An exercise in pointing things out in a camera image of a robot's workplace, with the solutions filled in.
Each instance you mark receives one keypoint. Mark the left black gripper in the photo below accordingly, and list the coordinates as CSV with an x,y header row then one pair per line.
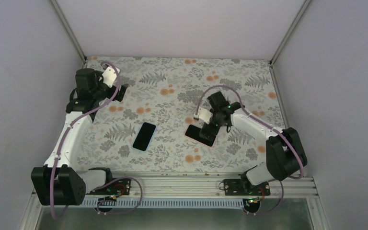
x,y
120,94

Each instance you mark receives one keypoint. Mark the aluminium mounting rail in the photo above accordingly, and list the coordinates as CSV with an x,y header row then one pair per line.
x,y
195,185

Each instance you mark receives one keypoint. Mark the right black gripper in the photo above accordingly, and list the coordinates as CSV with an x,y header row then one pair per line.
x,y
214,132

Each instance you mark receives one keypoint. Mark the black phone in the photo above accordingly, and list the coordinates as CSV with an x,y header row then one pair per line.
x,y
144,136
192,132

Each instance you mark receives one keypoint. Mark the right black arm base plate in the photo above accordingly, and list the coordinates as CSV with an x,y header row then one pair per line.
x,y
238,187

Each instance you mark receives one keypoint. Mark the floral patterned table mat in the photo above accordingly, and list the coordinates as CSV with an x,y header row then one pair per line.
x,y
165,92

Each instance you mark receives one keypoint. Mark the black phone in blue case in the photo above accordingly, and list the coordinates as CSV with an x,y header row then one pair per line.
x,y
144,136

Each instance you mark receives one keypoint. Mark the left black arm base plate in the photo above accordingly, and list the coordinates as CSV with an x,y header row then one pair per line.
x,y
120,187

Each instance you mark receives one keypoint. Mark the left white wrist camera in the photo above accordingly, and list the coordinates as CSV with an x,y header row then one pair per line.
x,y
109,76

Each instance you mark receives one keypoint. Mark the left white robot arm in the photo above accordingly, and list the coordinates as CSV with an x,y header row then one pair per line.
x,y
57,182

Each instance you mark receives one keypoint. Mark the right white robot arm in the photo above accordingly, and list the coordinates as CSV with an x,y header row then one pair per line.
x,y
285,154

